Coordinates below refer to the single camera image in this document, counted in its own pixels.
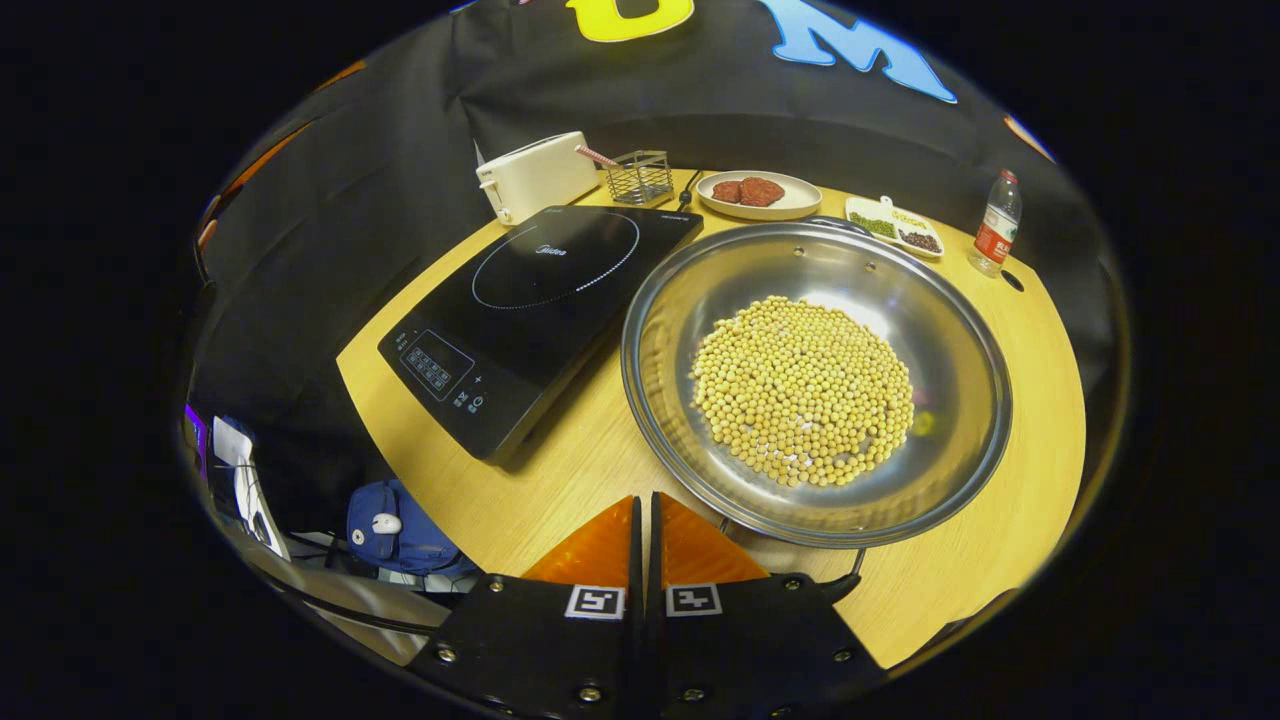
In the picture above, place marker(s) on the clear plastic water bottle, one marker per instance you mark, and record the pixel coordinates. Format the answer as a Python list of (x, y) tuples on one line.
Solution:
[(995, 235)]

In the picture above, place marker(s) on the stainless steel pot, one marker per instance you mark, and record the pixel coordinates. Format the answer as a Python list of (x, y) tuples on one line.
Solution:
[(900, 300)]

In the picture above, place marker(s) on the pink striped straw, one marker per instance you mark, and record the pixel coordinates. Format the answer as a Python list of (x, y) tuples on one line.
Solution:
[(597, 156)]

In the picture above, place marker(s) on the black induction cooktop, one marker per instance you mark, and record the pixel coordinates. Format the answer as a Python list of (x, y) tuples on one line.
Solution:
[(540, 320)]

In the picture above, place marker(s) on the raw red meat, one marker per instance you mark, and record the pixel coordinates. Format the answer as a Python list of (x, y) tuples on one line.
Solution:
[(750, 192)]

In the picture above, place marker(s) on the blue bag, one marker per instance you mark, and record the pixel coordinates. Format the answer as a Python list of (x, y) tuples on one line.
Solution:
[(410, 550)]

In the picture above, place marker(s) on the black backdrop cloth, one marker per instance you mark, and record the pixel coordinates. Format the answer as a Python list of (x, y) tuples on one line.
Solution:
[(400, 170)]

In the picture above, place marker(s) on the white divided dish with beans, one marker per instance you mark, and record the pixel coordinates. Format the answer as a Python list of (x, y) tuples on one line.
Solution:
[(893, 225)]

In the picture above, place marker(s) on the white round plate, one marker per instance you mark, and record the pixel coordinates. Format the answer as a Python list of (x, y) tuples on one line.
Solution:
[(800, 200)]

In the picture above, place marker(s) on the white toaster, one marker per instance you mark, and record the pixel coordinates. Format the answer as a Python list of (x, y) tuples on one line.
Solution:
[(535, 180)]

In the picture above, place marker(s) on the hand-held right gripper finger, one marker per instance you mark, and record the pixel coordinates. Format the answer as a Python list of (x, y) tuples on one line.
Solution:
[(636, 640), (656, 640)]

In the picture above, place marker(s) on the pile of soybeans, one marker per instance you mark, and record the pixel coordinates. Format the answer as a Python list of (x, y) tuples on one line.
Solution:
[(800, 390)]

